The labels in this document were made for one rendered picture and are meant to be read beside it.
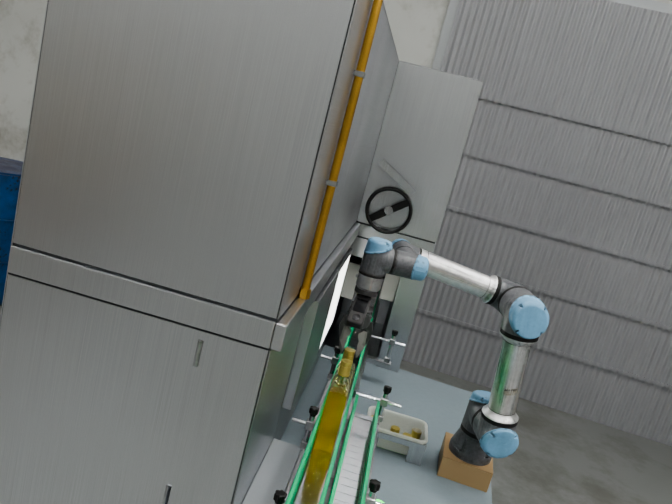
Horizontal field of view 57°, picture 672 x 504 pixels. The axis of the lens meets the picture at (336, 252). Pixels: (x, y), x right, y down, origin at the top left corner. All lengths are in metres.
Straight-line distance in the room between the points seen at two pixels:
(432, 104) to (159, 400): 1.87
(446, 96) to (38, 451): 2.08
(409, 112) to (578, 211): 2.66
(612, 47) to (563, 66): 0.36
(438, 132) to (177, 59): 1.72
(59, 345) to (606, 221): 4.43
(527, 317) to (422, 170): 1.12
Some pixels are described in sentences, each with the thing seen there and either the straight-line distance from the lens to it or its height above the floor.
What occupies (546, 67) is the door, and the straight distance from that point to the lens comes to 5.23.
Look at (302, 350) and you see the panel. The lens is 1.82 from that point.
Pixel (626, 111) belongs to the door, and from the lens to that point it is 5.29.
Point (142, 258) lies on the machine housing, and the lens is 1.37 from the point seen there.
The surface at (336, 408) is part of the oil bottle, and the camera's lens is 1.88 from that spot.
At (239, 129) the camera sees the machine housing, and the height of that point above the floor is 1.76.
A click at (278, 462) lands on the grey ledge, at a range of 1.84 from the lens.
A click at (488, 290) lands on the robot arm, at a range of 2.04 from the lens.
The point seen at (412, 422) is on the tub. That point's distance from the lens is 2.42.
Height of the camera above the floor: 1.82
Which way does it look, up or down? 12 degrees down
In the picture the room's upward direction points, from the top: 15 degrees clockwise
